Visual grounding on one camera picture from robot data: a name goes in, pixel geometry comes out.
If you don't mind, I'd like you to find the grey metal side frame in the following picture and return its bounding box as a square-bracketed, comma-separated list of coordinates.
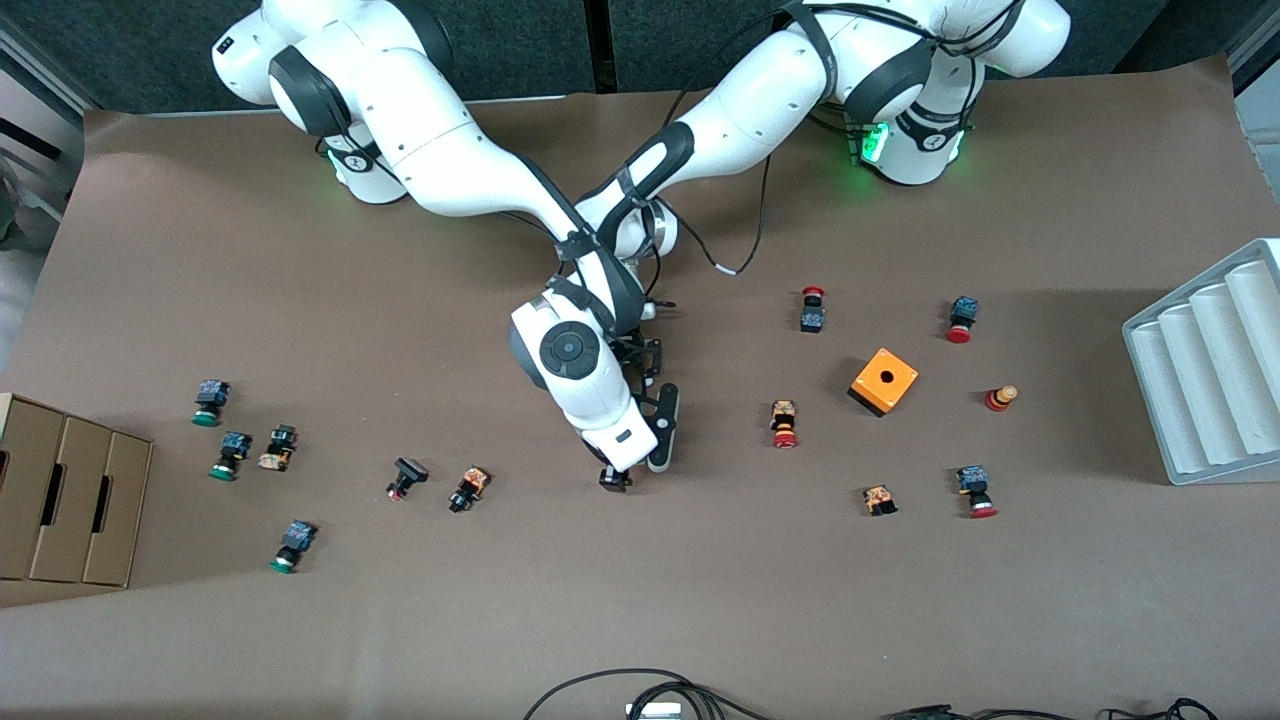
[0, 18, 96, 251]

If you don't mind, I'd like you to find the red mushroom button silver collar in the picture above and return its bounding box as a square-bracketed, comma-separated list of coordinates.
[955, 464, 999, 520]

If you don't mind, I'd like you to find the black flat push button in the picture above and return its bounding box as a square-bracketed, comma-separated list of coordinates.
[385, 457, 431, 502]

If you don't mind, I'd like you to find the black camera cable white tip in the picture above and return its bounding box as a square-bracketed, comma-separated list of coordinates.
[655, 155, 776, 279]

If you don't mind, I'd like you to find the brown cardboard box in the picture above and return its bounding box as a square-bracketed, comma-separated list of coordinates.
[0, 392, 154, 589]

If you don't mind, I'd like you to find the orange button enclosure box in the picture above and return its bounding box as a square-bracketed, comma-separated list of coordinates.
[847, 347, 920, 418]

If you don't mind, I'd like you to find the grey tray with white slots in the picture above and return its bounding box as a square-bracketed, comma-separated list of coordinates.
[1122, 238, 1280, 487]

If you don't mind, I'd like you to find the black looped cable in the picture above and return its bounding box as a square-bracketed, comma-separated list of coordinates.
[522, 667, 776, 720]

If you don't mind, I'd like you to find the green push button blue block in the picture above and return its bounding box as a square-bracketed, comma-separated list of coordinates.
[191, 379, 232, 428]
[268, 519, 319, 575]
[208, 431, 253, 482]

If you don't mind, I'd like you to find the black tangled cable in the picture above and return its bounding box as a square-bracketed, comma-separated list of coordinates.
[1100, 698, 1221, 720]

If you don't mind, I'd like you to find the black plug with cable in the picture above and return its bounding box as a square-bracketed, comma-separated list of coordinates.
[880, 704, 1081, 720]

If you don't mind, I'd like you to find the black push button orange block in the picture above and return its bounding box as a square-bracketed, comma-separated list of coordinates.
[448, 465, 492, 515]

